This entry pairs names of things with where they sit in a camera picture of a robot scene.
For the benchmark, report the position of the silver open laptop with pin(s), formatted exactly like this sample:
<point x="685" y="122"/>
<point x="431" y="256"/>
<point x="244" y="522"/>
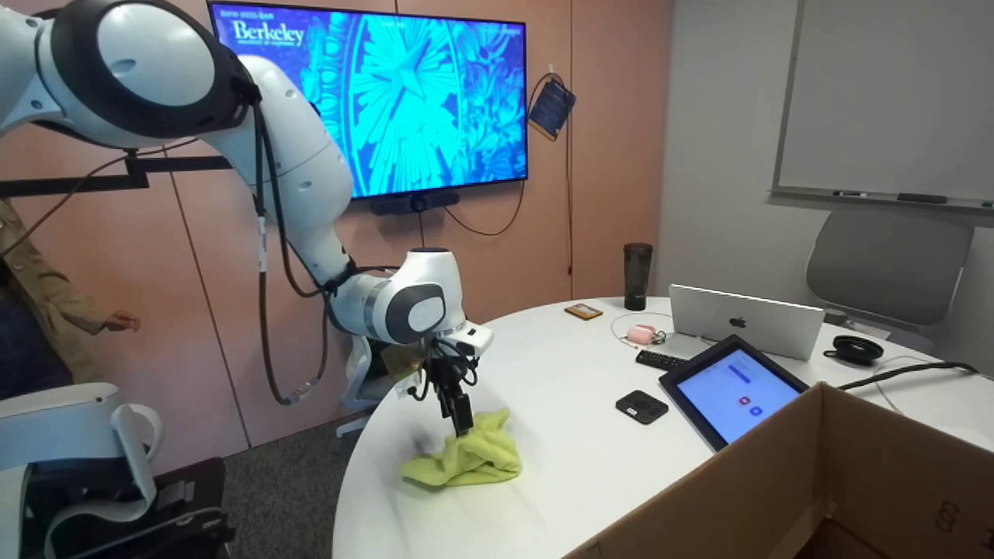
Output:
<point x="768" y="323"/>

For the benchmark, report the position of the black round puck device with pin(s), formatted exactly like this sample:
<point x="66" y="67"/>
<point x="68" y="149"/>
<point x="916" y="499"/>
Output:
<point x="852" y="348"/>

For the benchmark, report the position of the dark tall tumbler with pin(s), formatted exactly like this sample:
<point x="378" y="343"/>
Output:
<point x="638" y="267"/>

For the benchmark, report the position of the person in tan jacket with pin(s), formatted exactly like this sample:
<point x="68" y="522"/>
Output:
<point x="45" y="317"/>

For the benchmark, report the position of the brown cardboard box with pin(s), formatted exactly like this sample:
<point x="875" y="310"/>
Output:
<point x="830" y="477"/>

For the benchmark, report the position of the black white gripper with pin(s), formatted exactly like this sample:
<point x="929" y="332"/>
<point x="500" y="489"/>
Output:
<point x="454" y="355"/>

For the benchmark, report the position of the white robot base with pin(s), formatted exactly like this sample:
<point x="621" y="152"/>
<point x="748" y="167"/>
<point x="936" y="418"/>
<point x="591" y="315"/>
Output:
<point x="76" y="482"/>

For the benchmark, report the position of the pink earbuds case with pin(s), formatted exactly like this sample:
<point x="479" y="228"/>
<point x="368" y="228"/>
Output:
<point x="641" y="335"/>

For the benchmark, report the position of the yellow-green microfiber towel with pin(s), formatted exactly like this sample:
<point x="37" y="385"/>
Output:
<point x="486" y="454"/>

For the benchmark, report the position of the small brown wallet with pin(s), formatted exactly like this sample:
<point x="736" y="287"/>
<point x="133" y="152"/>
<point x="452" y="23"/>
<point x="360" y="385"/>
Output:
<point x="582" y="311"/>

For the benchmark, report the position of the small black phone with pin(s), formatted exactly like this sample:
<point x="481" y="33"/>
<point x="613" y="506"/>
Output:
<point x="641" y="409"/>

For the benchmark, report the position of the black tablet with lit screen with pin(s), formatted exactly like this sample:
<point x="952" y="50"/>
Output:
<point x="731" y="389"/>

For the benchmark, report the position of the whiteboard on wall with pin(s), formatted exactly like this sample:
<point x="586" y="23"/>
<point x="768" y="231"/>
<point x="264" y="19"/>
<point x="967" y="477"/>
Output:
<point x="890" y="100"/>

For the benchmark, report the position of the wall mounted television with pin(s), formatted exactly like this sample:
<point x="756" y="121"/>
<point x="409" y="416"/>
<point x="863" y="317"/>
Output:
<point x="417" y="104"/>

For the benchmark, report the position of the black remote control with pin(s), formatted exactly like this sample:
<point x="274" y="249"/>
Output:
<point x="658" y="363"/>

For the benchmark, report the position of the grey office chair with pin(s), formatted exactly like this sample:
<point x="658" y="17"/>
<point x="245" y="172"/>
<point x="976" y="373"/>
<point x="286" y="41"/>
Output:
<point x="887" y="267"/>

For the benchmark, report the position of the black wall mounted tablet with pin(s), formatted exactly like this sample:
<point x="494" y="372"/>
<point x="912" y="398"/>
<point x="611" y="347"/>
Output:
<point x="552" y="104"/>

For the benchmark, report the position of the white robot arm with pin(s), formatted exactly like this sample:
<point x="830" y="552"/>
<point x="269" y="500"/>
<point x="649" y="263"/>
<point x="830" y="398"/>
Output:
<point x="141" y="73"/>

